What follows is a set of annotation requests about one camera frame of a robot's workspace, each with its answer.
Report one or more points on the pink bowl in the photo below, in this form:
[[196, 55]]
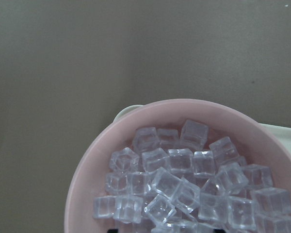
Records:
[[256, 143]]

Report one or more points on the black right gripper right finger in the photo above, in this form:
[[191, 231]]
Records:
[[220, 231]]

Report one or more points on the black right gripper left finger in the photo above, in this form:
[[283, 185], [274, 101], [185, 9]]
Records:
[[112, 231]]

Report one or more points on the pile of clear ice cubes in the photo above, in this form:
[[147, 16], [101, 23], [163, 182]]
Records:
[[188, 190]]

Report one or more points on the cream rectangular tray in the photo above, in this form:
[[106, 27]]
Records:
[[283, 134]]

